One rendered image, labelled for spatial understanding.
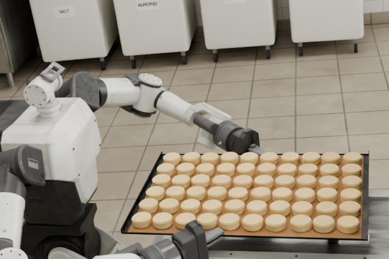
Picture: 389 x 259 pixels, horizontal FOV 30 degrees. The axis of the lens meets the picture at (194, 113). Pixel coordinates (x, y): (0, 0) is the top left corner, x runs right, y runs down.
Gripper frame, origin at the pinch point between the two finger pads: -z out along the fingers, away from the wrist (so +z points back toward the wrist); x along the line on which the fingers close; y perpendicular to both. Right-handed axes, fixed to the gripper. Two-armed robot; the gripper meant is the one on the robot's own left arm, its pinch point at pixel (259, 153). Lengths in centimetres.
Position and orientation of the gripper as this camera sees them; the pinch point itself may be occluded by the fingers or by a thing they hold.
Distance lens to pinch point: 210.6
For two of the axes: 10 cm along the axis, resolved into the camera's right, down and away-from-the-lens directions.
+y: 8.4, -3.3, 4.4
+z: -5.3, -3.0, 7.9
